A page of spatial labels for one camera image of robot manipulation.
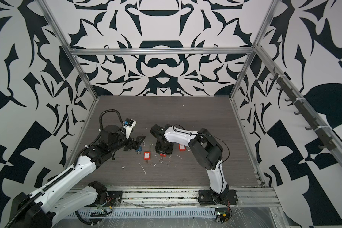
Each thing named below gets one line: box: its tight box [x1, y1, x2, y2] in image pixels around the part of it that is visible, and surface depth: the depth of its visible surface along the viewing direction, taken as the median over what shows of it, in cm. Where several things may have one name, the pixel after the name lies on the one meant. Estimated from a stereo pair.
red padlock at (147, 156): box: [143, 151, 152, 163], surface depth 89 cm
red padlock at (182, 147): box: [178, 143, 187, 152], surface depth 93 cm
